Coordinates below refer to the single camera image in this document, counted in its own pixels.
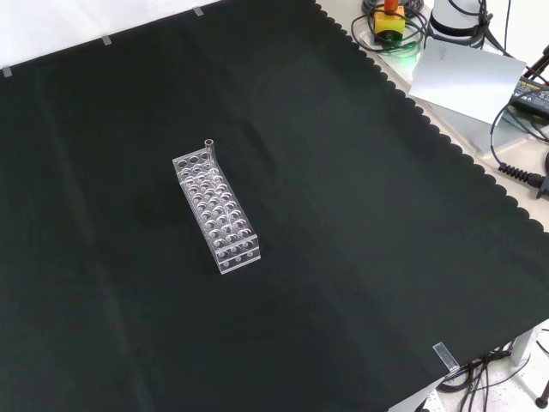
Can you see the grey table leg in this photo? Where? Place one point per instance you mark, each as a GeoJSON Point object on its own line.
{"type": "Point", "coordinates": [520, 348]}

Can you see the black power adapter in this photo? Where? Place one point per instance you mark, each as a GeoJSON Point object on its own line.
{"type": "Point", "coordinates": [532, 95]}

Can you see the clear glass test tube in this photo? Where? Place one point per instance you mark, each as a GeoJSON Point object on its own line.
{"type": "Point", "coordinates": [209, 151]}

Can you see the clear tape strip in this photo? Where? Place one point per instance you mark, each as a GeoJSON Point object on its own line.
{"type": "Point", "coordinates": [7, 72]}
{"type": "Point", "coordinates": [106, 40]}
{"type": "Point", "coordinates": [445, 357]}
{"type": "Point", "coordinates": [197, 11]}

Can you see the clear test tube rack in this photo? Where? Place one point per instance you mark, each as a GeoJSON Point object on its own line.
{"type": "Point", "coordinates": [216, 210]}

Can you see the pale board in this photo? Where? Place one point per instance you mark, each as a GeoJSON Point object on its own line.
{"type": "Point", "coordinates": [467, 83]}

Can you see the black tripod leg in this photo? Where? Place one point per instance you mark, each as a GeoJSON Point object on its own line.
{"type": "Point", "coordinates": [539, 63]}

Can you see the black bench cloth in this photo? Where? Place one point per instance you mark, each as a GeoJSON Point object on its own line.
{"type": "Point", "coordinates": [300, 214]}

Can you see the yellow stop button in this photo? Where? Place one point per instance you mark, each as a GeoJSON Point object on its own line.
{"type": "Point", "coordinates": [389, 22]}

